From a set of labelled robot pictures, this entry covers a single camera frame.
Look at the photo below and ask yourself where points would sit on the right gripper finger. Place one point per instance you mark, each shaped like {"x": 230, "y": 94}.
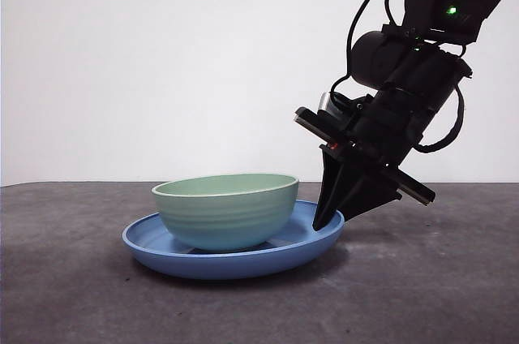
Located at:
{"x": 334, "y": 186}
{"x": 373, "y": 194}

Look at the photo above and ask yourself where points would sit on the green ribbed bowl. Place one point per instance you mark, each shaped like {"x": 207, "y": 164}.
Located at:
{"x": 223, "y": 218}

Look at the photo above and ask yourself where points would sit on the blue round plate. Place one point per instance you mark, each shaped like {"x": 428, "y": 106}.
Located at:
{"x": 227, "y": 265}

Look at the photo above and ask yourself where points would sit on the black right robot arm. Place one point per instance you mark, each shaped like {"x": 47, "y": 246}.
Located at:
{"x": 425, "y": 72}

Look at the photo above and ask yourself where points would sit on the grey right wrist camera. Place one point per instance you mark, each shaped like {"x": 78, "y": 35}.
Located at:
{"x": 329, "y": 104}

